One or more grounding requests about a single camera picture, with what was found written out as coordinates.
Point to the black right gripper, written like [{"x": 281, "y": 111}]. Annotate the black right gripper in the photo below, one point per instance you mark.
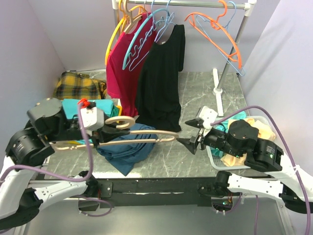
[{"x": 189, "y": 143}]

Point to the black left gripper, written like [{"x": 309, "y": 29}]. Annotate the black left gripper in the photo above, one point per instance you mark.
[{"x": 108, "y": 132}]

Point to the dark blue shirt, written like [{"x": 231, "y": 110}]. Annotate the dark blue shirt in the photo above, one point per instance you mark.
[{"x": 124, "y": 156}]

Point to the turquoise t shirt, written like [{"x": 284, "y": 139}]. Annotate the turquoise t shirt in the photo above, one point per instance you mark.
[{"x": 224, "y": 126}]

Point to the cream beige shirt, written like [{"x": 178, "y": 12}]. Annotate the cream beige shirt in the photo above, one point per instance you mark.
[{"x": 265, "y": 132}]

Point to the light blue wavy hanger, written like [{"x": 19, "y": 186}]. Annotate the light blue wavy hanger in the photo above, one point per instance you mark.
[{"x": 141, "y": 39}]

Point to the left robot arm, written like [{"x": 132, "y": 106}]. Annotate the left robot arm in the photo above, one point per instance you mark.
[{"x": 29, "y": 147}]

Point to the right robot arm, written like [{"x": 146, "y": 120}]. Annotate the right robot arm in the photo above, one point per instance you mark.
[{"x": 290, "y": 185}]

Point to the black shirt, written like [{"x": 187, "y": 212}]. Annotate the black shirt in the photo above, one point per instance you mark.
[{"x": 157, "y": 98}]

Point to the yellow plaid shirt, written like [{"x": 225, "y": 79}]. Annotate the yellow plaid shirt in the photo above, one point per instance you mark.
[{"x": 72, "y": 85}]

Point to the magenta pink shirt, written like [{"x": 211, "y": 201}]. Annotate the magenta pink shirt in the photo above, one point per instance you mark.
[{"x": 122, "y": 84}]

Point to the yellow plastic hanger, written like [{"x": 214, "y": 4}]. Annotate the yellow plastic hanger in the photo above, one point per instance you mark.
[{"x": 121, "y": 21}]

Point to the orange plastic hanger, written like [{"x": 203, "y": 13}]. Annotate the orange plastic hanger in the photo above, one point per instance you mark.
[{"x": 213, "y": 29}]

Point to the beige hanger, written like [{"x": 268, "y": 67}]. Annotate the beige hanger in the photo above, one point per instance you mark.
[{"x": 132, "y": 19}]

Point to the green printed garment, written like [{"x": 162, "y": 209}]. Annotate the green printed garment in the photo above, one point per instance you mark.
[{"x": 114, "y": 112}]

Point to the yellow plastic tray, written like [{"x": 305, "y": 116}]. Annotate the yellow plastic tray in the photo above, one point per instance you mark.
[{"x": 119, "y": 110}]

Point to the folded turquoise cloth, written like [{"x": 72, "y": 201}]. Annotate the folded turquoise cloth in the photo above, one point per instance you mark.
[{"x": 70, "y": 106}]

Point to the black base bar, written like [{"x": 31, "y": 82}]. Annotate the black base bar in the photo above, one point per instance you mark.
[{"x": 160, "y": 191}]

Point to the white perforated plastic basket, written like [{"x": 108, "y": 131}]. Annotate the white perforated plastic basket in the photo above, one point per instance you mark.
[{"x": 216, "y": 161}]

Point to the white clothes rack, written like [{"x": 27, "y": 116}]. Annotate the white clothes rack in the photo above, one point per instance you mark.
[{"x": 218, "y": 81}]

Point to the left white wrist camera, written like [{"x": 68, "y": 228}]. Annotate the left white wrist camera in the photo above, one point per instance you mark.
[{"x": 92, "y": 117}]

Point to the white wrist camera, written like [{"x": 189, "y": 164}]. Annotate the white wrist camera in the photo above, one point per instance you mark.
[
  {"x": 92, "y": 117},
  {"x": 204, "y": 118}
]

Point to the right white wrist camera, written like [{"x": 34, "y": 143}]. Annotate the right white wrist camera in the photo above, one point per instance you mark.
[{"x": 204, "y": 118}]

